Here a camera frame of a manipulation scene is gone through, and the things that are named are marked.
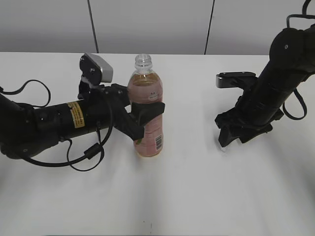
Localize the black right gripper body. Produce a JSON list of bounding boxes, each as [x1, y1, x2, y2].
[[215, 106, 284, 144]]

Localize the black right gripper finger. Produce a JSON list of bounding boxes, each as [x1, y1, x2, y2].
[[219, 126, 240, 147]]

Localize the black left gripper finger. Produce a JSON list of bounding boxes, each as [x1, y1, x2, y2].
[[112, 84, 128, 97], [130, 102, 165, 126]]

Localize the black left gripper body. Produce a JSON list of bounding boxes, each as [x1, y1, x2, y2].
[[78, 82, 144, 141]]

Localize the green tea plastic bottle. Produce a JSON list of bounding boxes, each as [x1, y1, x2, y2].
[[127, 54, 163, 157]]

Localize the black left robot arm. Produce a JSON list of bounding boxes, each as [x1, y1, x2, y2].
[[0, 84, 165, 159]]

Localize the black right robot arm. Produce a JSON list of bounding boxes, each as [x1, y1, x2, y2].
[[215, 25, 315, 147]]

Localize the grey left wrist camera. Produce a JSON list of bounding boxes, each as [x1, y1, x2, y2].
[[79, 53, 113, 86]]

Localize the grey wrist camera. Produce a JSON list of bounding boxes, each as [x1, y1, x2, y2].
[[216, 72, 257, 90], [79, 53, 113, 86]]

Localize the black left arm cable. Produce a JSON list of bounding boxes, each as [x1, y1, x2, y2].
[[0, 79, 114, 172]]

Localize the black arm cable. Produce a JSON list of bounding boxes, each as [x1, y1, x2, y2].
[[0, 79, 114, 172], [283, 0, 315, 121]]

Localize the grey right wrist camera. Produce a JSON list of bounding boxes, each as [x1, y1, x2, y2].
[[216, 72, 257, 90]]

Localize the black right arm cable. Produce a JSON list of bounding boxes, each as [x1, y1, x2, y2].
[[283, 0, 315, 121]]

